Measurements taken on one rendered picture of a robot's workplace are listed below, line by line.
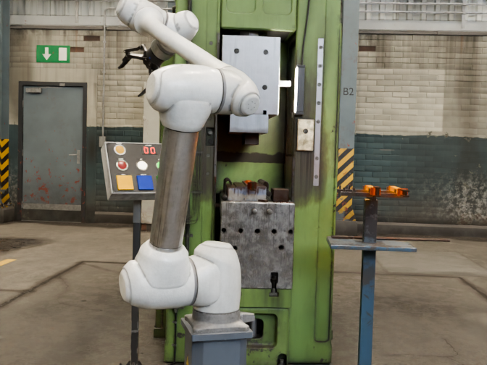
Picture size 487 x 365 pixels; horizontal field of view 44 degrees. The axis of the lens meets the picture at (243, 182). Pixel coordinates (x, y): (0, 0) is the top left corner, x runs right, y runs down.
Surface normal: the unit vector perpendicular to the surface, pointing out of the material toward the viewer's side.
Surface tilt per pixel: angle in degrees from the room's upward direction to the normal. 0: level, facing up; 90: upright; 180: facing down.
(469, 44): 91
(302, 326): 90
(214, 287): 91
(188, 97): 111
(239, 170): 90
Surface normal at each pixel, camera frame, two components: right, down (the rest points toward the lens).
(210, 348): 0.27, 0.06
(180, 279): 0.62, 0.20
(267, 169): 0.06, 0.05
